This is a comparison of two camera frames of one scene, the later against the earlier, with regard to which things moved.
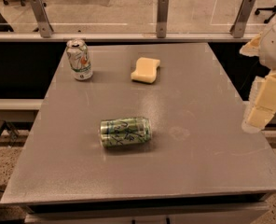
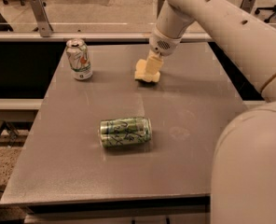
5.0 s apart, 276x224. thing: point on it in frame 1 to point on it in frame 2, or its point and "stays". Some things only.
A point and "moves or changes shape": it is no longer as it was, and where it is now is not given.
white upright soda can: x=79 y=58 stays
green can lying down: x=125 y=131 stays
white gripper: x=275 y=49 to x=162 y=45
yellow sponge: x=145 y=70 moves or changes shape
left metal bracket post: x=39 y=10 stays
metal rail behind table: x=125 y=36 stays
